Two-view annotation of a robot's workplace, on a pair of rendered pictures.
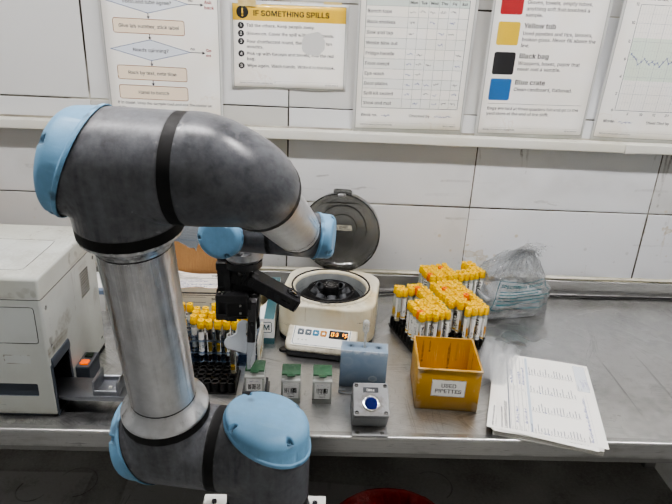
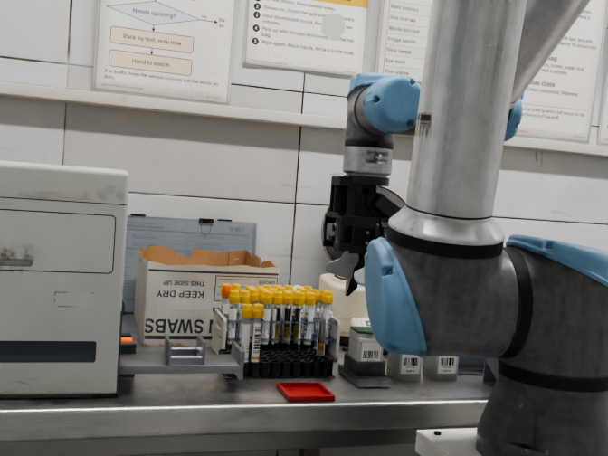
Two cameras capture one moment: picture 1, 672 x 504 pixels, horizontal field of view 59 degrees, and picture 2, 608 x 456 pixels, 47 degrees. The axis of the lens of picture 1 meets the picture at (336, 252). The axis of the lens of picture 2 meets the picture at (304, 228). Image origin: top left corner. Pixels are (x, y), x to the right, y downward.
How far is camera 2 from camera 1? 0.71 m
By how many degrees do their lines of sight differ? 24
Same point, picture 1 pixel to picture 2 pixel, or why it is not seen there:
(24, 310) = (102, 219)
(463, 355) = not seen: hidden behind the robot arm
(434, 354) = not seen: hidden behind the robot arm
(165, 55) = (171, 20)
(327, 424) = (473, 393)
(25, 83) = not seen: outside the picture
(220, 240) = (404, 102)
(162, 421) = (477, 224)
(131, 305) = (499, 21)
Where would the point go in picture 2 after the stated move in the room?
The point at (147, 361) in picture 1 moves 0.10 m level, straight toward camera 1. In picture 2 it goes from (489, 116) to (588, 110)
